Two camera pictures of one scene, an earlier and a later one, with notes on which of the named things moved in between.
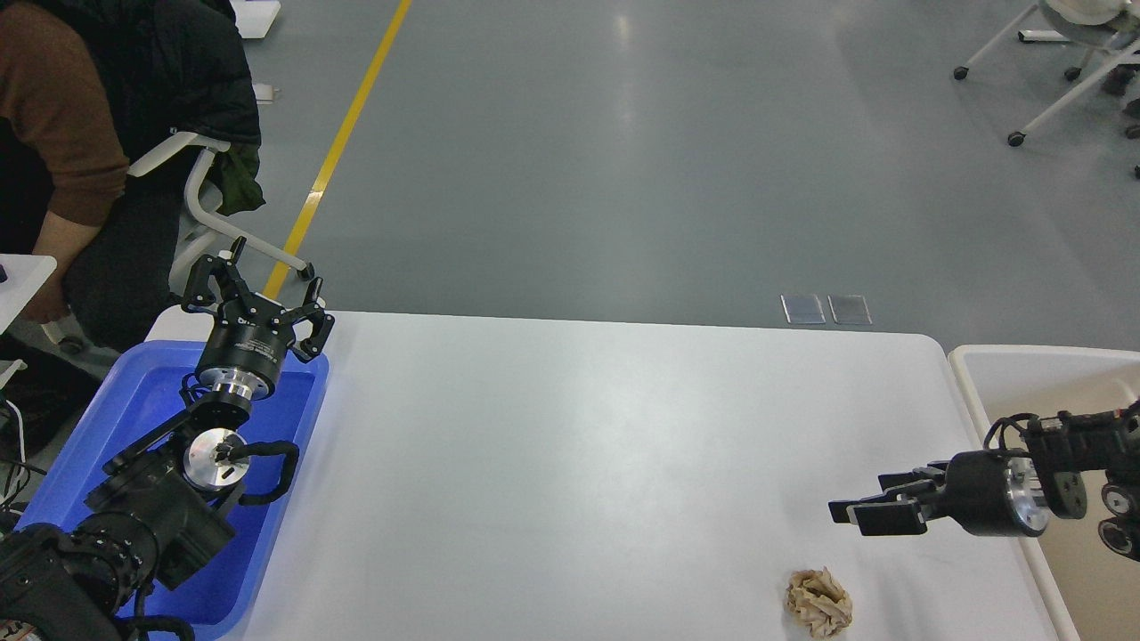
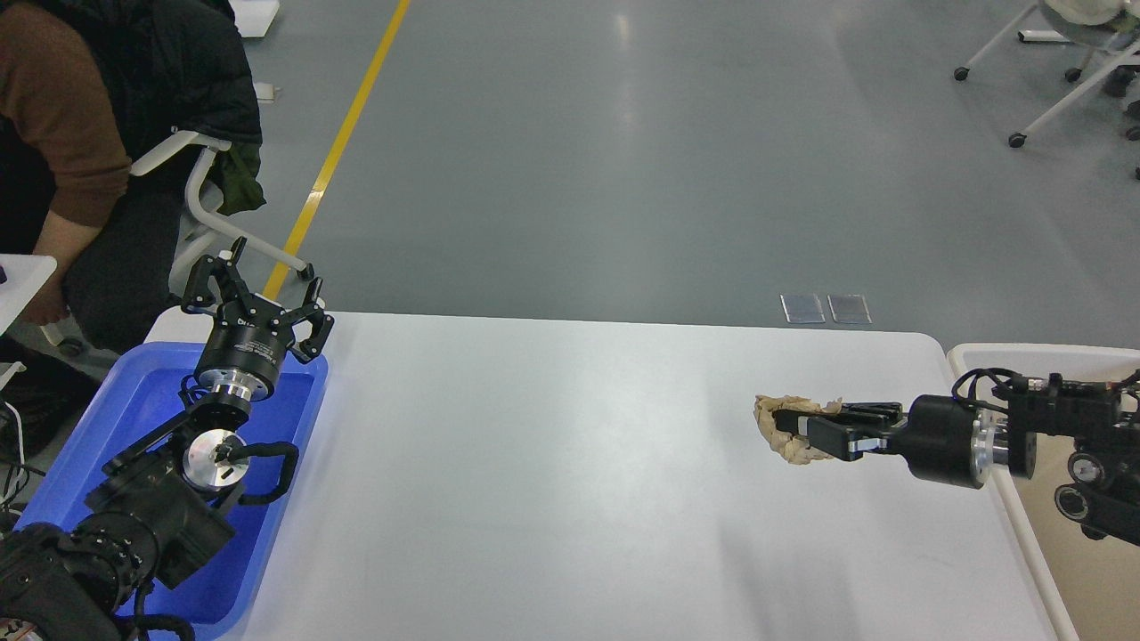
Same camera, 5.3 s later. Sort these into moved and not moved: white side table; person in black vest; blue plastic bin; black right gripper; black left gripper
Moved: black right gripper
Not moved: person in black vest; blue plastic bin; white side table; black left gripper
